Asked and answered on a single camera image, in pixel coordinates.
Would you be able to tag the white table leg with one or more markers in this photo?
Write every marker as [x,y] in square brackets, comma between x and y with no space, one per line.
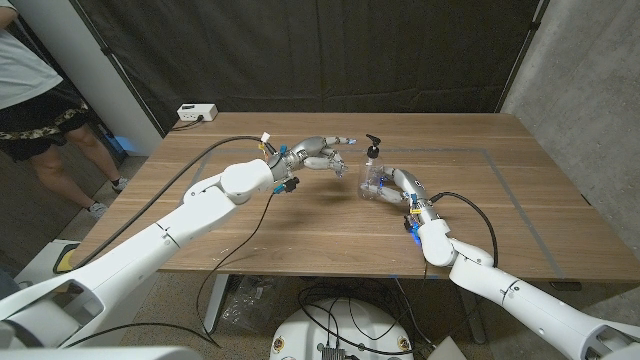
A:
[470,315]
[216,305]

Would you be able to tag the person in blue jeans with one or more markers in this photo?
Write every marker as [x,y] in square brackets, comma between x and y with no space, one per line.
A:
[6,285]

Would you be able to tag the black backdrop curtain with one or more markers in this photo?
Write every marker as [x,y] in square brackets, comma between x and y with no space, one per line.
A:
[320,50]

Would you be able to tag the clear plastic bag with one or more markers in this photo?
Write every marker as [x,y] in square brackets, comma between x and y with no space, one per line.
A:
[247,305]

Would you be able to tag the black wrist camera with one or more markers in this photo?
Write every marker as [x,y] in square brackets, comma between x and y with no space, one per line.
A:
[408,224]
[290,184]

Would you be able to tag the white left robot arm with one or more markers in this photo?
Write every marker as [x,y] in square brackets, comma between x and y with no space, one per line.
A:
[165,235]

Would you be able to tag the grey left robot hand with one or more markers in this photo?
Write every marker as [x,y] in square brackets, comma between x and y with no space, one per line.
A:
[310,150]

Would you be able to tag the black table control panel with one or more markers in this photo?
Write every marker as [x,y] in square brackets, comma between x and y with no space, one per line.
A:
[566,286]

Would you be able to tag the white power strip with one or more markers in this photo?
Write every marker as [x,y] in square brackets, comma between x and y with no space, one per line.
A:
[197,112]

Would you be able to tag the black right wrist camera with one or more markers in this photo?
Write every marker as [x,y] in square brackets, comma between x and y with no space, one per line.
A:
[408,224]

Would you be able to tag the white floor plate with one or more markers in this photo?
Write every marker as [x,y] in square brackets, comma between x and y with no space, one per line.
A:
[447,352]

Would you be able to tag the person in black shorts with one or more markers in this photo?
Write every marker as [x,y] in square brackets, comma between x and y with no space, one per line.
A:
[25,80]

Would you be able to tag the white robot torso base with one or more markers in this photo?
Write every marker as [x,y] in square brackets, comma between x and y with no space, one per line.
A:
[345,325]

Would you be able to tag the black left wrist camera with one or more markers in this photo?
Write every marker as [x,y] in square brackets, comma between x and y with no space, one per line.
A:
[290,184]

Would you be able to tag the white and yellow floor platform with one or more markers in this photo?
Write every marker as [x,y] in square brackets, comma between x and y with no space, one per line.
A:
[45,265]

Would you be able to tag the clear bottle with black pump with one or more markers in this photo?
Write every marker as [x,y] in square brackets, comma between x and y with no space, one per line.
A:
[370,172]

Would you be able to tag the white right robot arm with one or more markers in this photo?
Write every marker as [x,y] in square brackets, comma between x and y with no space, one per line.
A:
[540,310]

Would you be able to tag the blue floor object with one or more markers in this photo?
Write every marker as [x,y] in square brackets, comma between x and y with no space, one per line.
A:
[125,144]

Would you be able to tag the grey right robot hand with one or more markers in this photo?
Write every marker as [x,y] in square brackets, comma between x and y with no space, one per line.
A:
[415,187]

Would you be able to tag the black backdrop stand pole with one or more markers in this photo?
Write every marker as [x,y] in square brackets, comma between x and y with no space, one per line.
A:
[106,50]
[536,24]

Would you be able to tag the white robot head cover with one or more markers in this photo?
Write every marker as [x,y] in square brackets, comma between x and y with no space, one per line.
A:
[100,354]

